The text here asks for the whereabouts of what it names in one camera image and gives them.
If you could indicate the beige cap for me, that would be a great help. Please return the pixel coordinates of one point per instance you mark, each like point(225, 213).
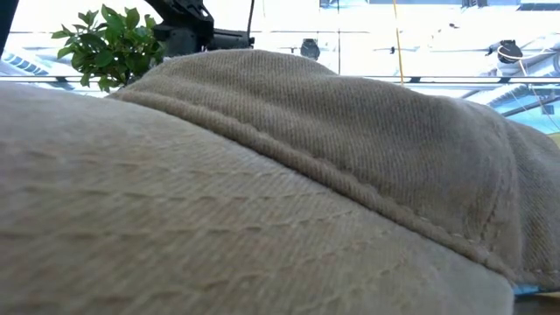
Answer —
point(262, 197)

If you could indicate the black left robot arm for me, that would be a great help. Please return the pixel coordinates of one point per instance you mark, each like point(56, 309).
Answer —
point(184, 11)

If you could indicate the green leafy plant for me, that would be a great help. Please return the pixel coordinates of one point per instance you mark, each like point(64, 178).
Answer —
point(109, 52)

